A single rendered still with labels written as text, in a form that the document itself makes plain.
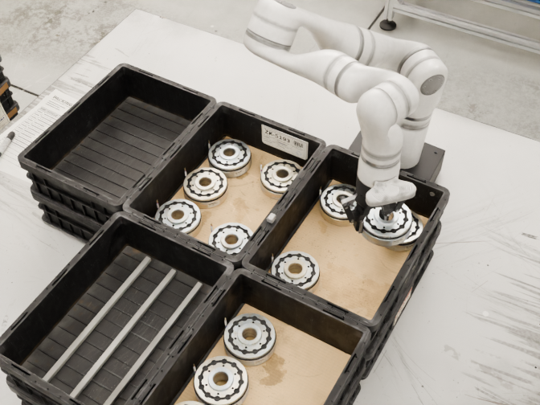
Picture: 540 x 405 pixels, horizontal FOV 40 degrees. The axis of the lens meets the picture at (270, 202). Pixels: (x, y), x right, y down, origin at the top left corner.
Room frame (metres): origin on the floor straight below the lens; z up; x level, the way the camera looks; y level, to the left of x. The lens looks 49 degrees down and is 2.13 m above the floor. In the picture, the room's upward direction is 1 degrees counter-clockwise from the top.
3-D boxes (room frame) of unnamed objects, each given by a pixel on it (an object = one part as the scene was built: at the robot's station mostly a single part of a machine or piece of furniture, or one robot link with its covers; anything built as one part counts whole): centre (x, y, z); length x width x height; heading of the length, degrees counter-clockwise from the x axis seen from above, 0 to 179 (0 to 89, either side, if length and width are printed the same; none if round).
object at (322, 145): (1.11, 0.09, 0.92); 0.40 x 0.30 x 0.02; 149
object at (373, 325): (0.96, -0.17, 0.92); 0.40 x 0.30 x 0.02; 149
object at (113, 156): (1.27, 0.35, 0.87); 0.40 x 0.30 x 0.11; 149
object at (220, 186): (1.15, 0.15, 0.86); 0.10 x 0.10 x 0.01
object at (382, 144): (0.91, -0.19, 1.27); 0.09 x 0.07 x 0.15; 127
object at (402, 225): (0.92, -0.23, 1.00); 0.10 x 0.10 x 0.01
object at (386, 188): (0.89, -0.20, 1.17); 0.11 x 0.09 x 0.06; 15
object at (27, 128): (1.49, 0.62, 0.70); 0.33 x 0.23 x 0.01; 151
